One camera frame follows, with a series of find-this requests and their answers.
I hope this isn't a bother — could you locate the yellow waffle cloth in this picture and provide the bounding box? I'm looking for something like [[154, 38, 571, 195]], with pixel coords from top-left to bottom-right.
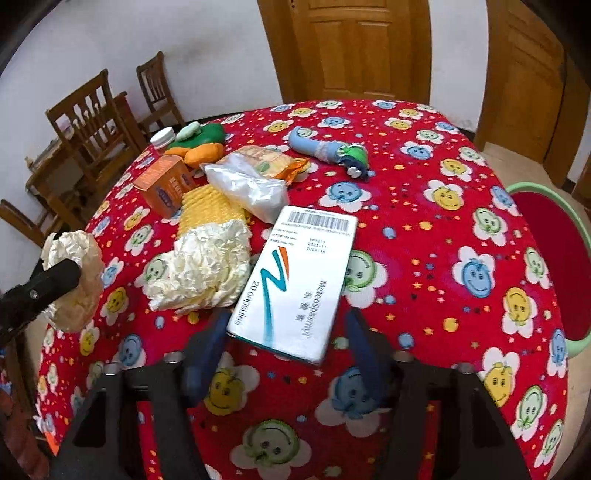
[[177, 183, 250, 241]]

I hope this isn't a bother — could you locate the clear plastic bag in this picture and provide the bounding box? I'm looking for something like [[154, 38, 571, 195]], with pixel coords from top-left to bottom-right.
[[201, 152, 291, 225]]

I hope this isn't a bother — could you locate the closed wooden door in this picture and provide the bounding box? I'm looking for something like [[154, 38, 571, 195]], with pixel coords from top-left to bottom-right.
[[257, 0, 433, 105]]

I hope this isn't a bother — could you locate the red basin with green rim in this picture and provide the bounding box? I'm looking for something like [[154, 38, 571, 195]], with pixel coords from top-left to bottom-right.
[[505, 182, 591, 359]]

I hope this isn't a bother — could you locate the white jar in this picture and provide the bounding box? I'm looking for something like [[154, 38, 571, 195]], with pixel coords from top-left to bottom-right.
[[150, 128, 177, 150]]

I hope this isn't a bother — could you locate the green toy car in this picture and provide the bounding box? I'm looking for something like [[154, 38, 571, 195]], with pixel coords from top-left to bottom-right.
[[339, 143, 370, 179]]

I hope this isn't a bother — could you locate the wooden chair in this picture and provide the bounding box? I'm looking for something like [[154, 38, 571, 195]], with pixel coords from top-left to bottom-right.
[[45, 69, 140, 186], [136, 51, 186, 136], [0, 198, 62, 251]]

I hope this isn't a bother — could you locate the small orange carton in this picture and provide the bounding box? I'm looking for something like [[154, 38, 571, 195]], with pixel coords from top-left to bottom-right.
[[132, 154, 197, 219]]

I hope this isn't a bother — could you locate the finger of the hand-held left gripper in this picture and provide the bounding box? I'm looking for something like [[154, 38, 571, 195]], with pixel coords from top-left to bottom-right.
[[0, 257, 84, 345]]

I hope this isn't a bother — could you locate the open wooden door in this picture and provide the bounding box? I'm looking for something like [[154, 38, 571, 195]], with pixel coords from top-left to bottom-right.
[[475, 0, 591, 186]]

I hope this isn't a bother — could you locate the red smiley flower tablecloth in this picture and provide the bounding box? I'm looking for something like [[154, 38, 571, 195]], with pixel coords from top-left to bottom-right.
[[34, 98, 569, 480]]

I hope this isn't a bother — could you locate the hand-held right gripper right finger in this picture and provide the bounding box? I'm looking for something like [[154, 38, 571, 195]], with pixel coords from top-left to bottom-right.
[[344, 307, 539, 480]]

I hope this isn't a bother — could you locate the blue toy tube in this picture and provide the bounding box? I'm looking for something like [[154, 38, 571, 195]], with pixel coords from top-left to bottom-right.
[[288, 125, 345, 164]]

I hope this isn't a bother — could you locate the white medicine box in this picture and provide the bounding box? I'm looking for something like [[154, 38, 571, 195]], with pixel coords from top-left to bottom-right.
[[226, 205, 359, 367]]

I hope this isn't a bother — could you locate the white paper ball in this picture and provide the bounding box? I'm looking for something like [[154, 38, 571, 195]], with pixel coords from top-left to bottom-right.
[[41, 229, 106, 333]]

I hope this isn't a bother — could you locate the green plush toy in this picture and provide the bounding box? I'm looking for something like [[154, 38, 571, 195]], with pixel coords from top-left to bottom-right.
[[175, 120, 227, 150]]

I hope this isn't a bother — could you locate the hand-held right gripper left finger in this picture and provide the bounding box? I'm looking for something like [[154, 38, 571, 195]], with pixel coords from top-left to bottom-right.
[[48, 318, 232, 480]]

